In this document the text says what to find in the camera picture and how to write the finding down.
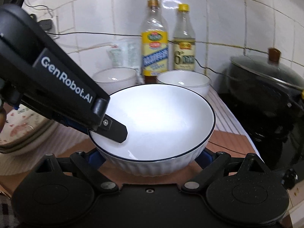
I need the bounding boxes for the large white ribbed bowl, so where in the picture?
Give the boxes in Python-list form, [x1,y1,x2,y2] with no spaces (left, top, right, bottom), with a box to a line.
[89,84,216,177]

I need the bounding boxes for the patterned plates stack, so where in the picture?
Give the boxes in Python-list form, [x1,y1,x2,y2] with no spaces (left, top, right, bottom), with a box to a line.
[1,105,59,155]

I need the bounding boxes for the black charger plug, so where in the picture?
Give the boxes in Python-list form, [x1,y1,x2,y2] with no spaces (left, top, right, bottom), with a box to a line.
[38,19,53,31]

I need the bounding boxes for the striped white table cloth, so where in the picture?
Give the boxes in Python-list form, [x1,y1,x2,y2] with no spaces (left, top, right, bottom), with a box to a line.
[1,88,257,176]

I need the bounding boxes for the black gas stove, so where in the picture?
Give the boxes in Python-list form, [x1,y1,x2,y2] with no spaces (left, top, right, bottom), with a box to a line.
[220,89,303,169]

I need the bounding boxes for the plastic seasoning packet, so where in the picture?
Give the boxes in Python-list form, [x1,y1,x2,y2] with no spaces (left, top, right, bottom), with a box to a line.
[107,38,141,71]

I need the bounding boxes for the black wok with lid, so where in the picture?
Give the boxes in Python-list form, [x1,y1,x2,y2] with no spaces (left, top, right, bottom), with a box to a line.
[220,55,303,136]

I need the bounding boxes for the cooking wine bottle yellow label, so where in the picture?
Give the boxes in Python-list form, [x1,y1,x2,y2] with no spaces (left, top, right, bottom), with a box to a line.
[141,0,169,83]

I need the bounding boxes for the white vinegar bottle yellow cap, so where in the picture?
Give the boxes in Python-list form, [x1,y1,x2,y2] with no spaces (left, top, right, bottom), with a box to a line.
[173,4,195,71]

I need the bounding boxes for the white wall socket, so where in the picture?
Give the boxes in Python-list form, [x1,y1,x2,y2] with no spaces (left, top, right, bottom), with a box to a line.
[47,17,59,40]

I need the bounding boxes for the thin black cable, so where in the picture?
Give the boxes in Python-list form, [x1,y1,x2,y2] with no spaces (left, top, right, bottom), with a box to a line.
[23,0,248,151]

